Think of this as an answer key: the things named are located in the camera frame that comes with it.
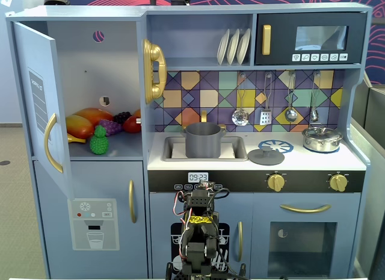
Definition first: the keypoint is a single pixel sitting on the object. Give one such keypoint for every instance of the blue shopping list cabinet door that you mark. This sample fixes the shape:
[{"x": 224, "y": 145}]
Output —
[{"x": 36, "y": 51}]

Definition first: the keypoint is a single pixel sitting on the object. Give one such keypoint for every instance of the green toy pineapple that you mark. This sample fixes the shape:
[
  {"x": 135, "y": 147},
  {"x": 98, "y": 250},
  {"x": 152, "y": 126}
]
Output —
[{"x": 99, "y": 141}]

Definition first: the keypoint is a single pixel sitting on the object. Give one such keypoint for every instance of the small steel spoon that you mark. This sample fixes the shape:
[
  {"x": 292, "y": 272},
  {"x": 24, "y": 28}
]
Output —
[{"x": 314, "y": 114}]

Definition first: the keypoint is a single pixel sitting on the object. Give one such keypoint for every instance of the gray pot lid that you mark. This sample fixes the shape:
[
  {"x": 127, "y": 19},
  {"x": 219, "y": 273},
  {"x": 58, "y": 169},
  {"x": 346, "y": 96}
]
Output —
[{"x": 266, "y": 158}]

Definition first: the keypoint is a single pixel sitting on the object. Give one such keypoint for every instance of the blue oven door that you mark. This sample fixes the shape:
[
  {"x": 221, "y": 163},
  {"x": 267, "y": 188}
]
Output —
[{"x": 261, "y": 207}]

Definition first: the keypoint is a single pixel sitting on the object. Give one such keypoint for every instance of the steel slotted spoon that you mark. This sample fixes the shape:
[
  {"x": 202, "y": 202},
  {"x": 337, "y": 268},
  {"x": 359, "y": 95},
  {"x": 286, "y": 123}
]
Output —
[{"x": 240, "y": 117}]

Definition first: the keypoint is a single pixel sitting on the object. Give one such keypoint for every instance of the yellow orange toy fruit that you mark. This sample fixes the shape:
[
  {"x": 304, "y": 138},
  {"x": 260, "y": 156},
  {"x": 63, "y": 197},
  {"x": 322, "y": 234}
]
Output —
[{"x": 78, "y": 126}]

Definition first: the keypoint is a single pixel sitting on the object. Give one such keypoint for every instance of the black round object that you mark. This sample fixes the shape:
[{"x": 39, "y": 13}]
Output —
[{"x": 180, "y": 1}]

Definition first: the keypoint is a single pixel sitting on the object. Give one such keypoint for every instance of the white plate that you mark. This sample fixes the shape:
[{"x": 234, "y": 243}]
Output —
[
  {"x": 233, "y": 46},
  {"x": 243, "y": 45},
  {"x": 222, "y": 48}
]

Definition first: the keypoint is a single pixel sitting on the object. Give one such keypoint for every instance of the gray sink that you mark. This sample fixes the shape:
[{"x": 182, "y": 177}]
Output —
[{"x": 240, "y": 147}]

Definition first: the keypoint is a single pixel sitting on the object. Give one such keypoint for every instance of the red toy tomato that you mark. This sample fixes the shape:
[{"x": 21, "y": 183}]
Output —
[{"x": 132, "y": 125}]

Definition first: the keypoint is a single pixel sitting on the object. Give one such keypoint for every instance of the gray plastic pot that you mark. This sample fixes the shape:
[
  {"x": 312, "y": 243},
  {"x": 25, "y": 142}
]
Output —
[{"x": 203, "y": 141}]

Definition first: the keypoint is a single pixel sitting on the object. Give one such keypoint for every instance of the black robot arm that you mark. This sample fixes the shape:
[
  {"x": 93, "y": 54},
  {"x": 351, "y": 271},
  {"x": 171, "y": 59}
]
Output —
[{"x": 198, "y": 236}]

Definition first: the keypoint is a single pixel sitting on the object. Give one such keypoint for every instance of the steel pot with lid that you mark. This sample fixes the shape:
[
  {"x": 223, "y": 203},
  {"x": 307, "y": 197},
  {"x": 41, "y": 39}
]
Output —
[{"x": 322, "y": 138}]

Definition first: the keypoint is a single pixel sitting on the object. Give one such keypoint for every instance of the orange toy mango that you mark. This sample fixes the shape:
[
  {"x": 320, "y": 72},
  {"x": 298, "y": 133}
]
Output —
[{"x": 94, "y": 115}]

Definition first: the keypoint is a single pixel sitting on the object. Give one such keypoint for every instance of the small black cylinder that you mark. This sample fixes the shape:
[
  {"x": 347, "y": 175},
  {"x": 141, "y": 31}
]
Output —
[{"x": 152, "y": 1}]

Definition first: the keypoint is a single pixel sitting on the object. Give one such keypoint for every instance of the dark toy grapes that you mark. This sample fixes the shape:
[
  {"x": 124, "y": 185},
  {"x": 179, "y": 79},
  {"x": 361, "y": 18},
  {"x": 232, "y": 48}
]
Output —
[{"x": 122, "y": 116}]

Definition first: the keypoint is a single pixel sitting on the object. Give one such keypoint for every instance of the steel ladle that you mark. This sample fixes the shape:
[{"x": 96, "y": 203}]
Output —
[{"x": 290, "y": 115}]

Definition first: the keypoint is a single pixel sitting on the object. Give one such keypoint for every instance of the gold toy phone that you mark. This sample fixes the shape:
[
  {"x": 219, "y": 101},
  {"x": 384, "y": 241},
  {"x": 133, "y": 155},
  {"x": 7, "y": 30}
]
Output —
[{"x": 155, "y": 55}]

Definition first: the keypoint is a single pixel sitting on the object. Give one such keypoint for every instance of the dark floor disc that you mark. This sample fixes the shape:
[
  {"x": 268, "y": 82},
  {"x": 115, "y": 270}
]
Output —
[{"x": 4, "y": 163}]

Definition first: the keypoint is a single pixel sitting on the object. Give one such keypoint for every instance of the purple toy grapes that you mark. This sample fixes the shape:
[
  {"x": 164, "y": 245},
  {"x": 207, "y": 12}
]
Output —
[{"x": 110, "y": 127}]

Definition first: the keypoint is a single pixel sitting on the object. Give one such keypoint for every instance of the gold stove knob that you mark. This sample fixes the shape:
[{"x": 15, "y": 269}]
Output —
[
  {"x": 276, "y": 182},
  {"x": 338, "y": 182}
]

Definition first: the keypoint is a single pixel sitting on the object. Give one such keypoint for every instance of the blue toy kitchen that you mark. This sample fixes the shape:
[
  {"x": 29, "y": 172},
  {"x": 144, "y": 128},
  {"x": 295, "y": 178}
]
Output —
[{"x": 300, "y": 164}]

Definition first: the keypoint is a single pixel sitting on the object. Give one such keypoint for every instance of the blue dishwasher door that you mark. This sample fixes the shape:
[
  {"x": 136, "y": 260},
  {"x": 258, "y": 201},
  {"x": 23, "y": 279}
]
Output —
[{"x": 162, "y": 207}]

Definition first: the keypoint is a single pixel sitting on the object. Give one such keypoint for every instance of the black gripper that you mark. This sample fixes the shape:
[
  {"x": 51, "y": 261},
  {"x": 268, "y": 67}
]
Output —
[{"x": 206, "y": 185}]

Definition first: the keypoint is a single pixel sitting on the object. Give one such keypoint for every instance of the blue ice dispenser door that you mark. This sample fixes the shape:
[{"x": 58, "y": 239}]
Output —
[{"x": 99, "y": 183}]

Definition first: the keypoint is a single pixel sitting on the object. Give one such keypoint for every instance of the gold faucet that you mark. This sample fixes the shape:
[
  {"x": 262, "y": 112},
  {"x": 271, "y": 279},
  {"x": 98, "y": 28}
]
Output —
[{"x": 204, "y": 116}]

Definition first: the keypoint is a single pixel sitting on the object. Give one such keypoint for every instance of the steel spatula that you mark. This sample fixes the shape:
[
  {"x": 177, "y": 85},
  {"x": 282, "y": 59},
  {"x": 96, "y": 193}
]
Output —
[{"x": 265, "y": 118}]

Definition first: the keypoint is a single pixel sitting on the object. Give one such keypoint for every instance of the toy microwave oven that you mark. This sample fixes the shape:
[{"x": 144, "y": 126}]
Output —
[{"x": 279, "y": 36}]

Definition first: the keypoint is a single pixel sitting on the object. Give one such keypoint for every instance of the yellow toy banana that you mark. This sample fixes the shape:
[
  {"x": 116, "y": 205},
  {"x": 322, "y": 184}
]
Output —
[{"x": 76, "y": 138}]

